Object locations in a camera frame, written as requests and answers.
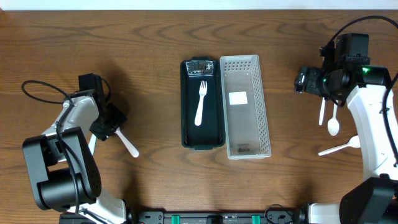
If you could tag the white plastic fork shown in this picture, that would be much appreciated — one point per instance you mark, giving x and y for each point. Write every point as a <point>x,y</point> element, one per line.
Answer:
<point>202,94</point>

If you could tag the white plastic spoon bowl-down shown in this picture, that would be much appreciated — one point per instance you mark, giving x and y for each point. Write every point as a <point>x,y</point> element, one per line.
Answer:
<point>333,124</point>

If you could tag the white plastic spoon near arm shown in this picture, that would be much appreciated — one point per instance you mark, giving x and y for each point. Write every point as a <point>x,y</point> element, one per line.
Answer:
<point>353,142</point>

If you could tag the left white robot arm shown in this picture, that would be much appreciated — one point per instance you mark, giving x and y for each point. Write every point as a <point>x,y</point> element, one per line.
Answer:
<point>62,171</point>

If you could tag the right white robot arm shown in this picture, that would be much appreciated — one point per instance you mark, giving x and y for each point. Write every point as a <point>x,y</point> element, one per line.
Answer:
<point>348,79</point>

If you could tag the white plastic spoon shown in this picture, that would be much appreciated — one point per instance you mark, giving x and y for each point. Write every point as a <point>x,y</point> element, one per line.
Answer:
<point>130,147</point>

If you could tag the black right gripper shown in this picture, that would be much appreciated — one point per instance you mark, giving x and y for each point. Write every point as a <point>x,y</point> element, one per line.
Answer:
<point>310,82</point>

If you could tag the clear white plastic basket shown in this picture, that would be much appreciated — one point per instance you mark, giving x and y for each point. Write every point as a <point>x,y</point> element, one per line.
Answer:
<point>246,127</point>

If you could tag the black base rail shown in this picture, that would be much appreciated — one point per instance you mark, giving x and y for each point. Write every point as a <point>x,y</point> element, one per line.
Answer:
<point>277,216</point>

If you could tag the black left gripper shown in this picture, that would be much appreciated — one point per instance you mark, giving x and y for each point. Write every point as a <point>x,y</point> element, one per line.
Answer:
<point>109,125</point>

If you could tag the dark green plastic basket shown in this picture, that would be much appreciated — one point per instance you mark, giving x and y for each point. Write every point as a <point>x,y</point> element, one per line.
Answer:
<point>202,118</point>

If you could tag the white plastic utensil handle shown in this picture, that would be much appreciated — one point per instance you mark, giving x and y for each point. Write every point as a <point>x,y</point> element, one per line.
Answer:
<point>322,112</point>

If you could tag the pale green plastic fork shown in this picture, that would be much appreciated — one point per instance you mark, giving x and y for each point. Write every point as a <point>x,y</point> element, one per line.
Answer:
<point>92,144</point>

